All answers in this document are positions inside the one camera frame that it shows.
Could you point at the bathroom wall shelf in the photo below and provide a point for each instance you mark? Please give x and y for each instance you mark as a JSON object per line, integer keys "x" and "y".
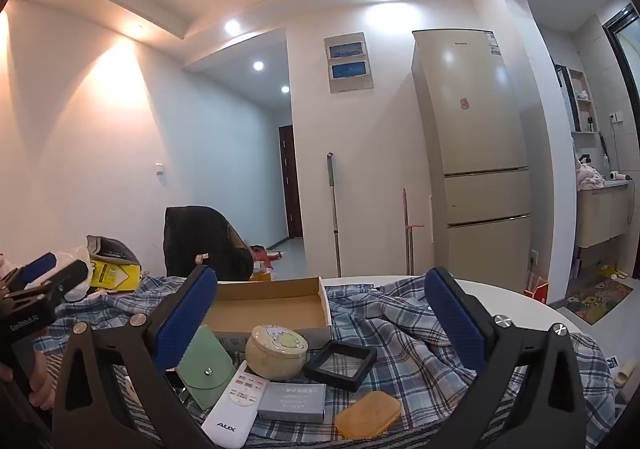
{"x": 584, "y": 101}

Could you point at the dark brown door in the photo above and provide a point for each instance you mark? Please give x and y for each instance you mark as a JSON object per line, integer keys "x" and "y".
{"x": 291, "y": 184}

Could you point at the pink cloth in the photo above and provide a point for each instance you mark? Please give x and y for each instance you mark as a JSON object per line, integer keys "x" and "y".
{"x": 590, "y": 178}

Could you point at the black jacket on chair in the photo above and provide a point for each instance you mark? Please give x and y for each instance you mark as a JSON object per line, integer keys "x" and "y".
{"x": 205, "y": 241}

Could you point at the white hair dryer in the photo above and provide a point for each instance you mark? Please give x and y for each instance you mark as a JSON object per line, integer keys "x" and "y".
{"x": 617, "y": 176}

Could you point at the patterned floor mat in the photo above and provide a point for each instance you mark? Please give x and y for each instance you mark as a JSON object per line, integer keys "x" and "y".
{"x": 600, "y": 301}

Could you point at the cardboard box on floor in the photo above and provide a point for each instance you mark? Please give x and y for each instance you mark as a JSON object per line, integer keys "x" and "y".
{"x": 262, "y": 274}

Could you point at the red paper bag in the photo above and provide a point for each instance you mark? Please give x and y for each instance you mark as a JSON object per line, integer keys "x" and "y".
{"x": 537, "y": 289}

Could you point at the person's left hand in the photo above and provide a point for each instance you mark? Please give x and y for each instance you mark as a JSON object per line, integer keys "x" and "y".
{"x": 42, "y": 381}

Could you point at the black framed glass door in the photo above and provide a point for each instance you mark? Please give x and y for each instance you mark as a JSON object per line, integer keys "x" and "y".
{"x": 625, "y": 59}

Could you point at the beige refrigerator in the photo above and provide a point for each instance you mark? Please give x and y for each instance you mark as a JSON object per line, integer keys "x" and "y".
{"x": 470, "y": 154}

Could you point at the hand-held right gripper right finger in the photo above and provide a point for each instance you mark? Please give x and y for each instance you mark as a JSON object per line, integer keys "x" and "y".
{"x": 455, "y": 324}

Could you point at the grey rectangular box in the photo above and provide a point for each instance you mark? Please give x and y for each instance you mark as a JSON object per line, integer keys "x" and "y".
{"x": 292, "y": 403}

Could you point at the wall electrical panel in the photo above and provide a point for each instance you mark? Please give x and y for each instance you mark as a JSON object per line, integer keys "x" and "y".
{"x": 349, "y": 63}

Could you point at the yellow packet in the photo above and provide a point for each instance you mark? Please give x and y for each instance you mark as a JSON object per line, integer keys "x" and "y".
{"x": 117, "y": 275}

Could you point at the shallow cardboard box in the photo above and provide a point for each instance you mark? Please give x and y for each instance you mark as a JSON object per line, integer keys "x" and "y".
{"x": 270, "y": 313}

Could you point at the red item on floor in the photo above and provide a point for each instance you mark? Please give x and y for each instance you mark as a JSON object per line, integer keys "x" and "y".
{"x": 265, "y": 254}

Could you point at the grey printed bag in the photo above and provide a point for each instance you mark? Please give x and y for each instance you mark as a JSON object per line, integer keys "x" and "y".
{"x": 112, "y": 249}

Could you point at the blue plaid cloth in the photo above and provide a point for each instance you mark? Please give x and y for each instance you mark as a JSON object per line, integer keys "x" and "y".
{"x": 400, "y": 359}

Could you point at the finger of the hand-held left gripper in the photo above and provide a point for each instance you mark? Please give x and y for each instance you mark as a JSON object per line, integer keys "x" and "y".
{"x": 65, "y": 275}
{"x": 37, "y": 264}

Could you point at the green snap pouch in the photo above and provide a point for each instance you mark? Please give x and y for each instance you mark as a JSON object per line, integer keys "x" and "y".
{"x": 205, "y": 369}

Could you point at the cream round tin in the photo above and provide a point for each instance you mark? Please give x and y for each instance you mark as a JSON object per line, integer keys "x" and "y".
{"x": 272, "y": 354}

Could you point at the white remote control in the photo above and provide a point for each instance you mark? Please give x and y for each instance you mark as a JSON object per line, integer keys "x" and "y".
{"x": 232, "y": 414}

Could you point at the black square display frame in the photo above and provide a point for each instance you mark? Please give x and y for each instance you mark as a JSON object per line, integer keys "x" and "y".
{"x": 315, "y": 369}

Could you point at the beige vanity cabinet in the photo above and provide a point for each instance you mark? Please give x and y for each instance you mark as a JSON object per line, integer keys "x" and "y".
{"x": 600, "y": 216}

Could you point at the white plastic bag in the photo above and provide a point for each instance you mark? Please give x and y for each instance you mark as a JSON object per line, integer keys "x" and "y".
{"x": 75, "y": 256}

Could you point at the white wall outlet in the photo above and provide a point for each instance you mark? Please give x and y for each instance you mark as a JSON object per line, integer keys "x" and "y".
{"x": 615, "y": 117}

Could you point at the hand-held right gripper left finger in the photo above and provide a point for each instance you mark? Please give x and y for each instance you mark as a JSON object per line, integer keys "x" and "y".
{"x": 185, "y": 321}

